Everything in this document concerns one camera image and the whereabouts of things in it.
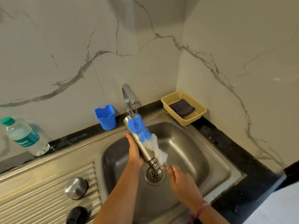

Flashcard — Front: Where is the person's left hand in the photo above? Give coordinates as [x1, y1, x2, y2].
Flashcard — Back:
[124, 133, 145, 170]

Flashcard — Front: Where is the person's right hand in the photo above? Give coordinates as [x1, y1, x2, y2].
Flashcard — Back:
[166, 164, 207, 214]

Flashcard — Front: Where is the stainless steel flask body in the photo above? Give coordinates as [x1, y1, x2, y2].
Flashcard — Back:
[123, 115, 163, 170]

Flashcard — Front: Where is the blue white bottle brush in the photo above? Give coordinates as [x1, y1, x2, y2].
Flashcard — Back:
[128, 114, 173, 170]

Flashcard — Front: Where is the steel cup cap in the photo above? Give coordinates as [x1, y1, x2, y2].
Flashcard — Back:
[64, 176, 89, 200]

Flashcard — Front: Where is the black stopper lid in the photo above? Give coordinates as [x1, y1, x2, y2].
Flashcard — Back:
[66, 206, 89, 224]

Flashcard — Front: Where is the person's left forearm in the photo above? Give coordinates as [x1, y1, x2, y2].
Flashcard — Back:
[92, 162, 144, 224]

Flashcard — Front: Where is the clear plastic water bottle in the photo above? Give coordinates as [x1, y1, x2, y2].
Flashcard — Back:
[0, 117, 50, 157]

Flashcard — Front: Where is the stainless steel sink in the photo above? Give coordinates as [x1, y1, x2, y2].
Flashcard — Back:
[0, 108, 247, 224]

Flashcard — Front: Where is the blue plastic brush holder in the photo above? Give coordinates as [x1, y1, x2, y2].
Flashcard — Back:
[94, 104, 117, 131]

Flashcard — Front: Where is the chrome faucet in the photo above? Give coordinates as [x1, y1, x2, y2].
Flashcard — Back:
[121, 84, 140, 116]

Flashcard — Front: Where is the dark checked cloth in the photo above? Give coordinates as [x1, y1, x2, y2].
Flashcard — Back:
[168, 99, 196, 119]

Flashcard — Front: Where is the yellow plastic basket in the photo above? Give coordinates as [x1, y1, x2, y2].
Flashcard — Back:
[160, 91, 208, 127]

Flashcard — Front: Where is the pink thread bracelet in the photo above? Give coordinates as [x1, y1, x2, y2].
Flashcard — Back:
[188, 202, 211, 223]

